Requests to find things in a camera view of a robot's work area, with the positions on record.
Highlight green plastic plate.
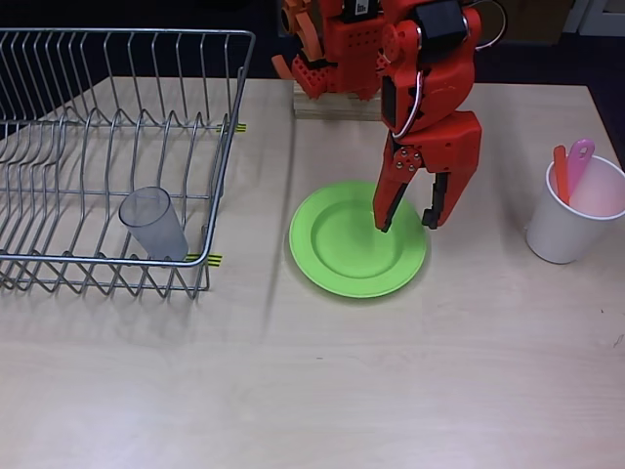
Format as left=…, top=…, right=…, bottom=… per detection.
left=288, top=180, right=431, bottom=298

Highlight orange plastic knife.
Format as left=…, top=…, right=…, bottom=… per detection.
left=553, top=145, right=571, bottom=205

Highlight pink plastic fork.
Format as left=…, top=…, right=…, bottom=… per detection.
left=565, top=138, right=597, bottom=196

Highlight translucent plastic tumbler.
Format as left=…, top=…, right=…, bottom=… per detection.
left=118, top=186, right=189, bottom=260

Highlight plywood base block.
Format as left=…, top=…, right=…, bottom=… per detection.
left=292, top=80, right=385, bottom=122

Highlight white paper cup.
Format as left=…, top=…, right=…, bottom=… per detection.
left=525, top=154, right=625, bottom=266

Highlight brown panel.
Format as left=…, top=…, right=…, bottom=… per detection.
left=502, top=0, right=575, bottom=48

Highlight orange table clamp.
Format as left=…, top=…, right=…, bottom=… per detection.
left=271, top=0, right=326, bottom=82

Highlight white red servo cable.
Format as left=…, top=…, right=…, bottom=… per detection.
left=390, top=0, right=508, bottom=138

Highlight metal wire dish rack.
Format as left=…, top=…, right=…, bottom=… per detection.
left=0, top=27, right=258, bottom=300

